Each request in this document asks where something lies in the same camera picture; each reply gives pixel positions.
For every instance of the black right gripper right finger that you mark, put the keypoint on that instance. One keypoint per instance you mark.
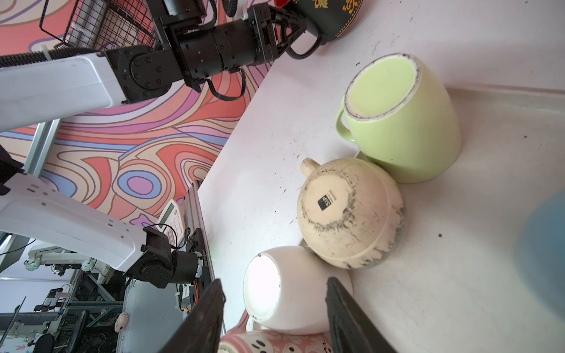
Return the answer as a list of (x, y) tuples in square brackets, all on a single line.
[(351, 330)]

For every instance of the white desk telephone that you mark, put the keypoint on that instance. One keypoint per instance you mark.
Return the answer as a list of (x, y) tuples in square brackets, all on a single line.
[(172, 223)]

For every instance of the cream speckled round mug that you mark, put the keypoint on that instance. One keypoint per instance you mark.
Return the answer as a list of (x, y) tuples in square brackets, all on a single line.
[(350, 212)]

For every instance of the light green mug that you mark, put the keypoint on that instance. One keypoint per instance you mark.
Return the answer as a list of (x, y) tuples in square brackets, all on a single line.
[(400, 115)]

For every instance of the black skull mug red inside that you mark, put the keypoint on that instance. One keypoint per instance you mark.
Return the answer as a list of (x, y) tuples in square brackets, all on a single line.
[(327, 19)]

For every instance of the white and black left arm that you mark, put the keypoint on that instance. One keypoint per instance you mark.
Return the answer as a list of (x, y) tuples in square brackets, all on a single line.
[(84, 82)]

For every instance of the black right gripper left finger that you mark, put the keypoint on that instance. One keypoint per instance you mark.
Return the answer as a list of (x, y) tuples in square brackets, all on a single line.
[(201, 330)]

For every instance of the light blue mug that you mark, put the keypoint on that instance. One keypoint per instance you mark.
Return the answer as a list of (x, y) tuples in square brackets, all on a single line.
[(539, 253)]

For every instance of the white small mug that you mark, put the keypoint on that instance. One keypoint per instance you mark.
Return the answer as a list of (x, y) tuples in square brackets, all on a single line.
[(284, 290)]

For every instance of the black wire basket left wall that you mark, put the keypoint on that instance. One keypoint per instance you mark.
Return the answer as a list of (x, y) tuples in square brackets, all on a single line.
[(104, 25)]

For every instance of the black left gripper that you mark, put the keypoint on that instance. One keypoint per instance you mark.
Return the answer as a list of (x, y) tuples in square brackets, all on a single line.
[(267, 33)]

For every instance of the pink patterned mug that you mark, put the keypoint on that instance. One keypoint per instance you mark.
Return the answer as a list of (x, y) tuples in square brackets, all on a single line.
[(239, 339)]

